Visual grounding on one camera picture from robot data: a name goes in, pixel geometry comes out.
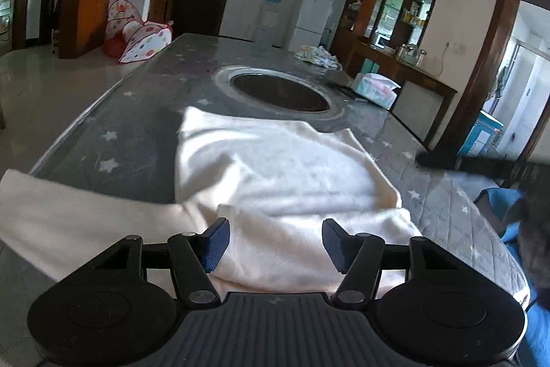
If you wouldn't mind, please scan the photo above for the white cream garment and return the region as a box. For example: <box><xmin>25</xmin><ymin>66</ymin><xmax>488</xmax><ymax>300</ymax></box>
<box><xmin>1</xmin><ymin>107</ymin><xmax>419</xmax><ymax>293</ymax></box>

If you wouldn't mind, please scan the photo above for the tissue pack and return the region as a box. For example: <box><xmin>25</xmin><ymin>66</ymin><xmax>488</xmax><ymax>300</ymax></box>
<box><xmin>351</xmin><ymin>73</ymin><xmax>401</xmax><ymax>110</ymax></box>

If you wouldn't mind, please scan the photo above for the dark wood display cabinet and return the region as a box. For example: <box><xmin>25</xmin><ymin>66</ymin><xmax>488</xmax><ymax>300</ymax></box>
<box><xmin>330</xmin><ymin>0</ymin><xmax>457</xmax><ymax>146</ymax></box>

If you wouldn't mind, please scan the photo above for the crumpled patterned cloth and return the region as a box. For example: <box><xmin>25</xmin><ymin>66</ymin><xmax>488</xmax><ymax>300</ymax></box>
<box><xmin>295</xmin><ymin>45</ymin><xmax>342</xmax><ymax>70</ymax></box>

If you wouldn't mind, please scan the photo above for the round black induction cooktop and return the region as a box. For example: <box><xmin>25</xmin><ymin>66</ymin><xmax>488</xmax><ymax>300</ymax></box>
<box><xmin>212</xmin><ymin>65</ymin><xmax>345</xmax><ymax>121</ymax></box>

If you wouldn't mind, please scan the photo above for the white refrigerator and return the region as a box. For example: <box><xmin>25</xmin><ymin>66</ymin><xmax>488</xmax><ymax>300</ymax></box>
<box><xmin>286</xmin><ymin>0</ymin><xmax>335</xmax><ymax>53</ymax></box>

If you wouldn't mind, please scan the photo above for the polka dot play tent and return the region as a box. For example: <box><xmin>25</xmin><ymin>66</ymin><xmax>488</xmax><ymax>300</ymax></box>
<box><xmin>102</xmin><ymin>0</ymin><xmax>173</xmax><ymax>64</ymax></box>

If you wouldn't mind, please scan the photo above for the water dispenser with blue bottle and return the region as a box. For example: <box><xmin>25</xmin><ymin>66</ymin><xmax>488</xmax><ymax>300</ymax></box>
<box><xmin>254</xmin><ymin>0</ymin><xmax>283</xmax><ymax>47</ymax></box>

